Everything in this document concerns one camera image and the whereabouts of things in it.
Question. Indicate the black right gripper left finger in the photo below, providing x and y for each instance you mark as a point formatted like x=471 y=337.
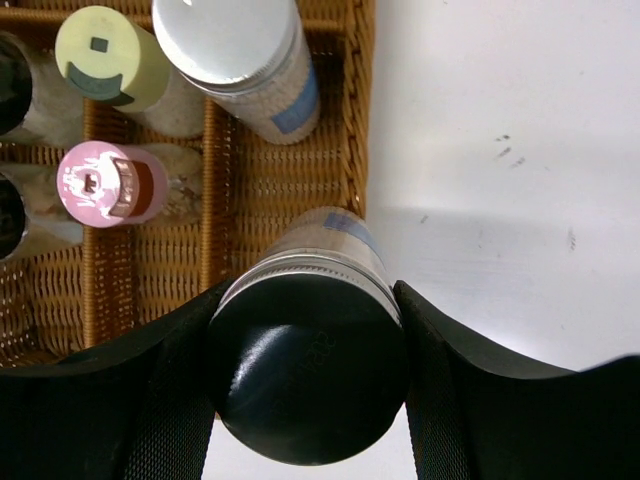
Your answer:
x=134 y=407

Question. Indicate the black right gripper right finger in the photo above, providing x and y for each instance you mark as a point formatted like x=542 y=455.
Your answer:
x=478 y=410

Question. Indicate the silver-capped blue-label bottle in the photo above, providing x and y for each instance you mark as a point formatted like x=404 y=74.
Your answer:
x=307 y=347

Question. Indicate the black-capped brown spice bottle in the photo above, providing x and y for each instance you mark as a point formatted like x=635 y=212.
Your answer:
x=34 y=220

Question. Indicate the pink-capped spice bottle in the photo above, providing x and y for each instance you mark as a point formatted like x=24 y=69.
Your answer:
x=104 y=185

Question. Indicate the black-capped white spice bottle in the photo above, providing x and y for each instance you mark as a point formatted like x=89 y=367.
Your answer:
x=38 y=107

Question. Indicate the yellow-capped spice bottle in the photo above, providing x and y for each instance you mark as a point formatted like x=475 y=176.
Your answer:
x=110 y=59

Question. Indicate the silver-capped white spice bottle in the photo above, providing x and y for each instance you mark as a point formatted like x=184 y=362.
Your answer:
x=250 y=56

